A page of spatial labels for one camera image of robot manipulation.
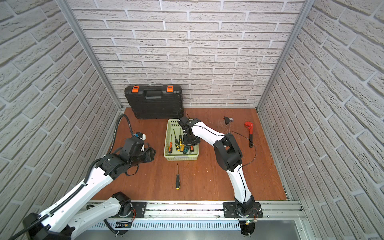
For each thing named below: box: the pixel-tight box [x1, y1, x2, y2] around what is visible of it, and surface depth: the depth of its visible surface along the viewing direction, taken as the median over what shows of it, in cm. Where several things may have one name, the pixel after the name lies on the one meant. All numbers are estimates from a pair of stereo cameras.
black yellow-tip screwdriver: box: [175, 163, 181, 190], surface depth 83 cm
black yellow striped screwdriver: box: [173, 128, 180, 152], surface depth 97 cm
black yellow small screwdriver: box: [179, 127, 183, 146], surface depth 99 cm
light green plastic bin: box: [164, 119, 200, 161], surface depth 96 cm
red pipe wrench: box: [244, 121, 254, 148], surface depth 106 cm
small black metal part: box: [223, 116, 234, 125], surface depth 112 cm
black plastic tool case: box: [124, 85, 184, 120], surface depth 97 cm
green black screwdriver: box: [183, 145, 190, 155], surface depth 95 cm
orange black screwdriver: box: [168, 134, 173, 154], surface depth 96 cm
